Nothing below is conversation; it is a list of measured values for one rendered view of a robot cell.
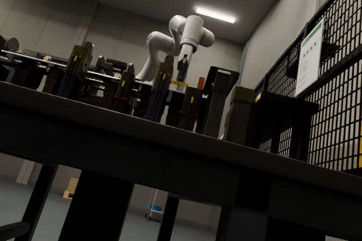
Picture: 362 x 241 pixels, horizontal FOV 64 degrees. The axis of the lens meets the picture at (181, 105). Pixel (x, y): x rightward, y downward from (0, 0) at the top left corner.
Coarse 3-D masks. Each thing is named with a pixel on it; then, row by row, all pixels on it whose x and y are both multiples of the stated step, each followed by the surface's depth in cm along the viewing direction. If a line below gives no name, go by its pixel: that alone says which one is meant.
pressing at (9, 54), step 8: (8, 56) 135; (16, 56) 132; (24, 56) 127; (8, 64) 145; (16, 64) 143; (40, 64) 134; (48, 64) 132; (56, 64) 127; (88, 72) 126; (88, 80) 140; (96, 80) 137; (104, 80) 134; (112, 80) 132; (136, 88) 133; (144, 88) 131; (136, 96) 145; (168, 96) 134; (176, 96) 131; (168, 104) 144; (200, 104) 134
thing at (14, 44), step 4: (4, 36) 583; (8, 40) 573; (12, 40) 582; (16, 40) 592; (4, 44) 572; (8, 44) 573; (12, 44) 584; (16, 44) 594; (4, 48) 574; (8, 48) 575; (12, 48) 586; (16, 48) 597; (12, 52) 588; (16, 52) 599; (0, 56) 539; (4, 56) 562
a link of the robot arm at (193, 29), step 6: (192, 18) 137; (198, 18) 137; (186, 24) 138; (192, 24) 136; (198, 24) 137; (186, 30) 136; (192, 30) 135; (198, 30) 136; (204, 30) 138; (186, 36) 134; (192, 36) 134; (198, 36) 136; (198, 42) 137
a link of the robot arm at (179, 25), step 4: (176, 20) 158; (180, 20) 152; (184, 20) 150; (176, 24) 155; (180, 24) 150; (184, 24) 149; (176, 28) 155; (180, 28) 150; (204, 28) 149; (180, 32) 152; (208, 32) 139; (204, 36) 137; (208, 36) 138; (212, 36) 139; (204, 40) 138; (208, 40) 139; (212, 40) 139; (200, 44) 140; (204, 44) 140; (208, 44) 140
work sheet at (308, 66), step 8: (320, 24) 129; (312, 32) 135; (320, 32) 127; (304, 40) 144; (312, 40) 133; (320, 40) 124; (304, 48) 141; (312, 48) 131; (320, 48) 122; (304, 56) 138; (312, 56) 128; (320, 56) 120; (304, 64) 136; (312, 64) 126; (304, 72) 133; (312, 72) 124; (304, 80) 131; (312, 80) 122; (296, 88) 139; (304, 88) 129; (296, 96) 136
